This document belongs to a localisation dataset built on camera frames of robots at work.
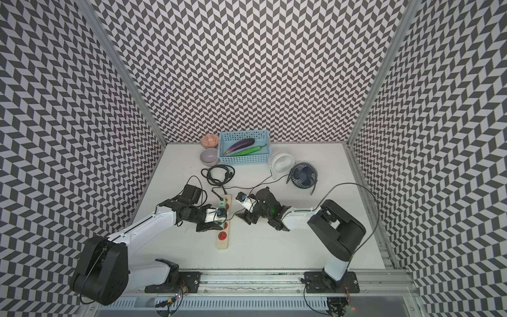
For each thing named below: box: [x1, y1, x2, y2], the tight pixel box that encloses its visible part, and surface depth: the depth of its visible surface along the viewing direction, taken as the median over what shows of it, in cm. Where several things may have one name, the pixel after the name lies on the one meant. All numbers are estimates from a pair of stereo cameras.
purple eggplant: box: [223, 138, 255, 156], surface depth 114 cm
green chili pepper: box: [231, 143, 267, 156], surface depth 111 cm
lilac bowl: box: [199, 147, 220, 167], surface depth 110 cm
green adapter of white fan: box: [218, 198, 227, 209], surface depth 88 cm
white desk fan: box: [268, 148, 296, 181], surface depth 101 cm
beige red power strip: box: [216, 194, 232, 251], surface depth 83 cm
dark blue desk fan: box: [285, 161, 319, 196], surface depth 96 cm
